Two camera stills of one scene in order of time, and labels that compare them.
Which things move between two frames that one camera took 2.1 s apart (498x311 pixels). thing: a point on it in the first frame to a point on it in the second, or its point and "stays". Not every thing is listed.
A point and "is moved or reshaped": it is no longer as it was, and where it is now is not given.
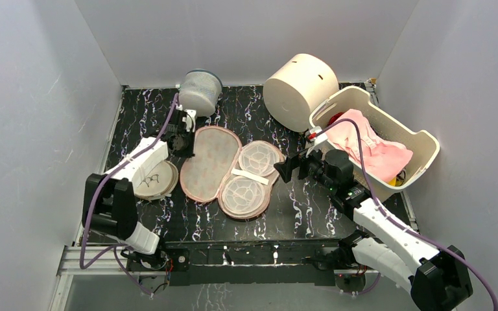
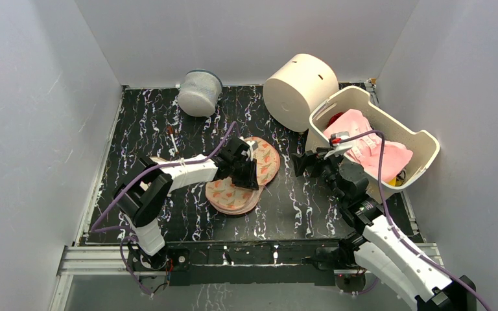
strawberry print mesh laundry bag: (216, 166) is moved or reshaped
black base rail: (295, 262) stays
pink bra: (382, 160) stays
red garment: (334, 117) stays
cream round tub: (290, 91) stays
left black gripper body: (187, 146) to (242, 173)
